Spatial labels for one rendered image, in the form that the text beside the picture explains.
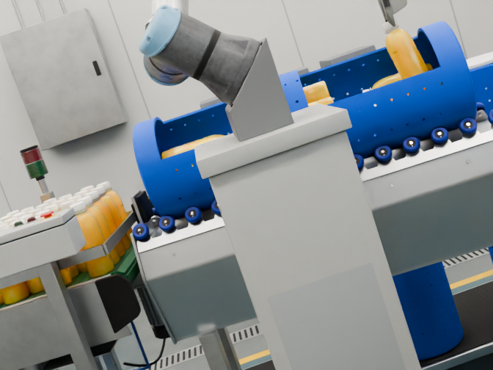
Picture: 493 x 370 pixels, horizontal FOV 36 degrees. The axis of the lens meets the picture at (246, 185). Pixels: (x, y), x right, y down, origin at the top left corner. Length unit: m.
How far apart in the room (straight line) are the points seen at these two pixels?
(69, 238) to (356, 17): 4.00
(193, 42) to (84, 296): 0.75
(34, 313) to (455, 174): 1.14
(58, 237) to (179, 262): 0.35
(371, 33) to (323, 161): 4.07
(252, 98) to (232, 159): 0.15
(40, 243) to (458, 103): 1.08
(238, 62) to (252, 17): 3.86
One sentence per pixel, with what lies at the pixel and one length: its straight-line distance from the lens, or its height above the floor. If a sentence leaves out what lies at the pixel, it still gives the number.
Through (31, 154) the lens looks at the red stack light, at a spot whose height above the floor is 1.24.
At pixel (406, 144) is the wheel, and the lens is 1.99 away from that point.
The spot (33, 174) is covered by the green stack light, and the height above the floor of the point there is 1.17.
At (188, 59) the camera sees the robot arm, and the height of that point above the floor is 1.35.
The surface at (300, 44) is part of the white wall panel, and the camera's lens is 5.47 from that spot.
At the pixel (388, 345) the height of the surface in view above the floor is 0.64.
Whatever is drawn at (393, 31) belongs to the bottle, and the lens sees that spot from 2.00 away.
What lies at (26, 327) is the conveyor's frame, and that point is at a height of 0.84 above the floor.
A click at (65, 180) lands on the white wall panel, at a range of 5.52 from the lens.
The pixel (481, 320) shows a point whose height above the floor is 0.15.
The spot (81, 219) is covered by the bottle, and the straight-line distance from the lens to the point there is 1.99.
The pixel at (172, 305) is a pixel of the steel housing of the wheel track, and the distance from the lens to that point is 2.09.
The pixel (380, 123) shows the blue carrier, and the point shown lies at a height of 1.04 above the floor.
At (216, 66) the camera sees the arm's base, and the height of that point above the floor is 1.31.
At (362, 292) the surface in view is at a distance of 1.61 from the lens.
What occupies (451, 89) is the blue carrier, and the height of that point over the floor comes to 1.07.
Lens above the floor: 1.32
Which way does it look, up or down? 9 degrees down
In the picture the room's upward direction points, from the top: 19 degrees counter-clockwise
